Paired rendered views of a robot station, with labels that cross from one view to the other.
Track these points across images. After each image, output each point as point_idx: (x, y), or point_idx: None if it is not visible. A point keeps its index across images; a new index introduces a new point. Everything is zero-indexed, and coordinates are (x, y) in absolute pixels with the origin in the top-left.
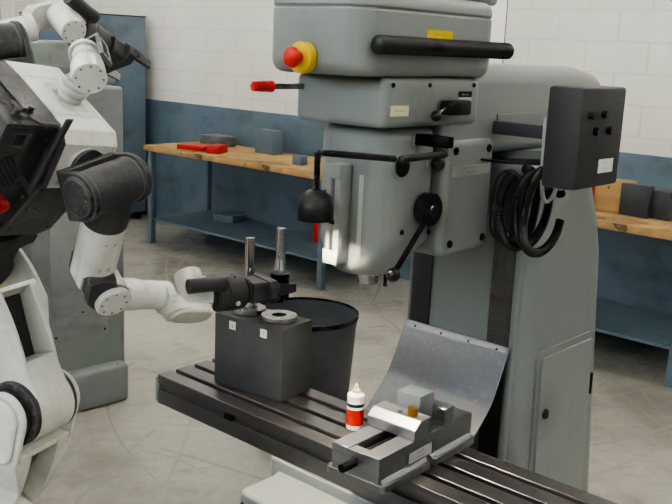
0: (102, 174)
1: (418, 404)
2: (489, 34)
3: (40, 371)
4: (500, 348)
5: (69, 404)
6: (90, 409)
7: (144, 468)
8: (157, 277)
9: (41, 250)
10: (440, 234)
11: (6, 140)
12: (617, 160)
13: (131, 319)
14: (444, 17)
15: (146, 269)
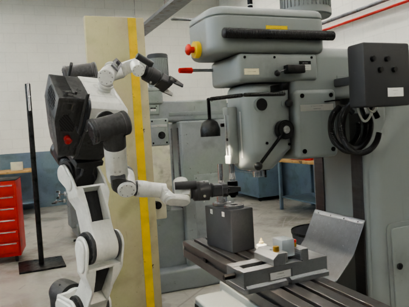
0: (101, 119)
1: (281, 245)
2: (319, 27)
3: (100, 227)
4: (360, 220)
5: (114, 245)
6: (218, 284)
7: None
8: (277, 225)
9: (191, 200)
10: (297, 145)
11: (61, 106)
12: (408, 89)
13: (256, 243)
14: (279, 18)
15: (274, 221)
